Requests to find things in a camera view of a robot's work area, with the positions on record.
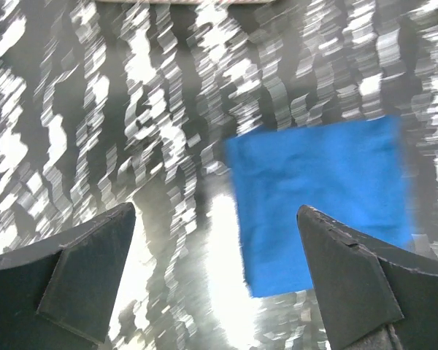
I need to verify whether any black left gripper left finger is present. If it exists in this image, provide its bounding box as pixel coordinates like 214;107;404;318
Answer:
0;203;136;350

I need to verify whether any white plastic basket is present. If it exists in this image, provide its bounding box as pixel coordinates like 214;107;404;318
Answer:
98;0;275;5

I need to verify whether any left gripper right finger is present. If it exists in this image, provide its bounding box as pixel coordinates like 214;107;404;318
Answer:
297;206;438;349

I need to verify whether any navy blue t shirt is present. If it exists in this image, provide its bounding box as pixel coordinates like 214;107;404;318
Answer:
226;115;414;298

